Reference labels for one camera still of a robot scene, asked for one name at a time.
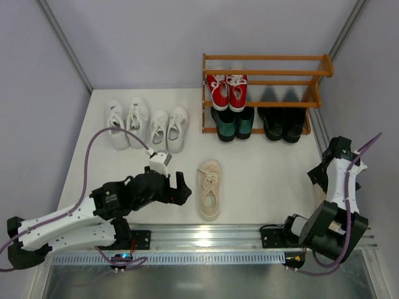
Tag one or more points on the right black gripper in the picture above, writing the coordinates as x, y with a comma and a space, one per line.
316, 174

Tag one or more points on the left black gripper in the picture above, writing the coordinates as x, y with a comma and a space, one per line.
171, 190

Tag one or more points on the black loafer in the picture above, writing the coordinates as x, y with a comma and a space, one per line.
272, 121
293, 126

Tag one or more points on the green loafer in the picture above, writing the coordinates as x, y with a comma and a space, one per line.
244, 123
225, 124

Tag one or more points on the red canvas sneaker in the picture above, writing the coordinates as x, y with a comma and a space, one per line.
218, 89
238, 88

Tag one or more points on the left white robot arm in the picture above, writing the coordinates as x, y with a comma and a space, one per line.
98, 221

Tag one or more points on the wooden shoe shelf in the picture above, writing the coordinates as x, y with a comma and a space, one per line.
276, 78

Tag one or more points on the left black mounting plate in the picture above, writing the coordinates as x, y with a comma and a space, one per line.
141, 239

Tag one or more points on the black mounting plate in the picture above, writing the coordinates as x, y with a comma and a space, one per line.
272, 237
141, 239

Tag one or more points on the small white sneaker left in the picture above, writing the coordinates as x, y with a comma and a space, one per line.
158, 130

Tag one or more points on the small white sneaker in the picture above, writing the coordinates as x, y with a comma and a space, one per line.
177, 128
158, 130

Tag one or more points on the small white sneaker right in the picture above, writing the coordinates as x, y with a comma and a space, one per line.
177, 128

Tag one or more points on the large white sneaker right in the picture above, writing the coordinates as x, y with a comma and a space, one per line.
137, 118

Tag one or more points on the large white sneaker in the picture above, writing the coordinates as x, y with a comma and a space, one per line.
115, 119
137, 118

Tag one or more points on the large white sneaker left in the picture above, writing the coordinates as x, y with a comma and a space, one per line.
115, 119

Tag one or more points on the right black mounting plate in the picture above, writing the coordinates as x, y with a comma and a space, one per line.
272, 237

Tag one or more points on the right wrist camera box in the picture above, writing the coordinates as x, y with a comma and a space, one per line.
362, 166

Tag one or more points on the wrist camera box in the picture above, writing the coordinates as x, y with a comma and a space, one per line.
362, 166
159, 162

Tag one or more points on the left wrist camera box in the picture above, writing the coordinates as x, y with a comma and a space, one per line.
159, 162

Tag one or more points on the aluminium rail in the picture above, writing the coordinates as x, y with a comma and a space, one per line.
237, 237

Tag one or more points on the perforated cable duct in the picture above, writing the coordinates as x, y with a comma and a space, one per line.
179, 258

